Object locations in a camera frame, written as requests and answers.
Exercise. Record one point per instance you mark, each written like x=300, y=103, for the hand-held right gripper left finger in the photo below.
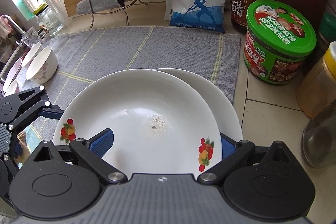
x=102, y=142

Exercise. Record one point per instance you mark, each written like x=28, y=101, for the dark jar green cap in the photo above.
x=324, y=35

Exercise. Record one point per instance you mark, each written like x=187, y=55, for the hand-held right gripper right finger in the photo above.
x=228, y=148

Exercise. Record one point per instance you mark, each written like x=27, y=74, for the green dish soap bottle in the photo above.
x=23, y=1

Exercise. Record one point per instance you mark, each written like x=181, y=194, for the white plate with food residue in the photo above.
x=136, y=108

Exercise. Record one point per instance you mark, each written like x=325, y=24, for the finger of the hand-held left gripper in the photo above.
x=10, y=161
x=53, y=113

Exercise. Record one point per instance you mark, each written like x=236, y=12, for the white plate fruit print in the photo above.
x=223, y=108

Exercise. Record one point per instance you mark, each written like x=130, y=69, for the grey green checked mat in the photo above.
x=131, y=48

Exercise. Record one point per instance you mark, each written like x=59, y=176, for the green lid sauce jar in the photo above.
x=278, y=37

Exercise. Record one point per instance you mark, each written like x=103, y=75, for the amber jar yellow lid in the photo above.
x=317, y=87

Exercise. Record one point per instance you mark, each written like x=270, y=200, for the clear glass mug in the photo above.
x=31, y=37

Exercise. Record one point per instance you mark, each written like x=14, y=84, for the glass jar black lid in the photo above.
x=48, y=20

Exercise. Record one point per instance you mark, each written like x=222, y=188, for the white bowl pink flowers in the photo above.
x=29, y=56
x=43, y=64
x=11, y=87

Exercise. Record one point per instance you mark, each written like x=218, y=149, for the metal faucet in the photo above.
x=13, y=22

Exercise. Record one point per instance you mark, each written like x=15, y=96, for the glass oil bottle red cap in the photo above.
x=321, y=140

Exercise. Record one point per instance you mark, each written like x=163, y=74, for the tall clear plastic roll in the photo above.
x=61, y=14

